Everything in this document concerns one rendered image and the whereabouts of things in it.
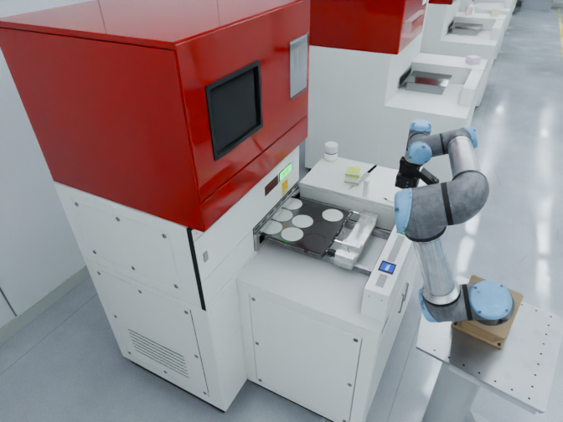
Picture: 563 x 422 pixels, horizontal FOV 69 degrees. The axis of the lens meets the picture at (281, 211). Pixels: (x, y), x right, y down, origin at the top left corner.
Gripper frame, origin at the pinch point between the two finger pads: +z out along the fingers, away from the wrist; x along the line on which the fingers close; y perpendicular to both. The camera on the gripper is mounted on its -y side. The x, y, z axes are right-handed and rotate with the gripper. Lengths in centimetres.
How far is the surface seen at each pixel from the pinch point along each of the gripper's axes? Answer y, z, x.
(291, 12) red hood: 54, -68, 1
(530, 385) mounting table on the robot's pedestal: -53, 28, 44
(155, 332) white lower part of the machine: 93, 61, 66
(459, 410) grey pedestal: -40, 72, 33
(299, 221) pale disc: 47, 20, 7
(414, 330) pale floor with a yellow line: -12, 110, -32
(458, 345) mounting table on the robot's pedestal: -30, 28, 38
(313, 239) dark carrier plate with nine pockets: 35.9, 19.8, 16.0
